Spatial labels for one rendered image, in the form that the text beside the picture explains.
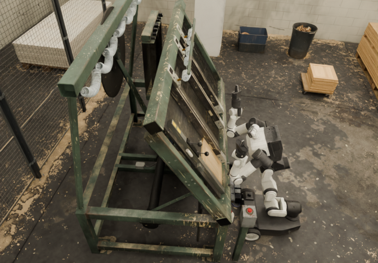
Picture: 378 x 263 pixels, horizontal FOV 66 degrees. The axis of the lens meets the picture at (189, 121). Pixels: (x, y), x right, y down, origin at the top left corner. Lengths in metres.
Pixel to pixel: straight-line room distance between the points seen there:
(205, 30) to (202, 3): 0.55
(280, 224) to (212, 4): 4.22
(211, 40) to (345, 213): 4.10
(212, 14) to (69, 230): 4.56
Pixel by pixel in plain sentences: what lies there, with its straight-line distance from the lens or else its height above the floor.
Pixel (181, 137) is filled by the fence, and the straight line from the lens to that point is 2.26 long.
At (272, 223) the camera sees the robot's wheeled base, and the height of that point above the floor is 0.17.
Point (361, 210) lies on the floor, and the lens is 4.36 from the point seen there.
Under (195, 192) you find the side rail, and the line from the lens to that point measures 2.37.
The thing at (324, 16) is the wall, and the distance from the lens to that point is 7.90.
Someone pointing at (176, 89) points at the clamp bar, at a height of 1.77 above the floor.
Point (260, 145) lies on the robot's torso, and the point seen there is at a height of 1.35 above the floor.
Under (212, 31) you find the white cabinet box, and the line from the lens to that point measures 6.34.
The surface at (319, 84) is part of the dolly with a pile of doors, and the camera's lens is 5.74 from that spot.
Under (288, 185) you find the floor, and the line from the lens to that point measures 4.19.
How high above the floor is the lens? 3.17
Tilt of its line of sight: 41 degrees down
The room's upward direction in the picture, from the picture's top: 2 degrees clockwise
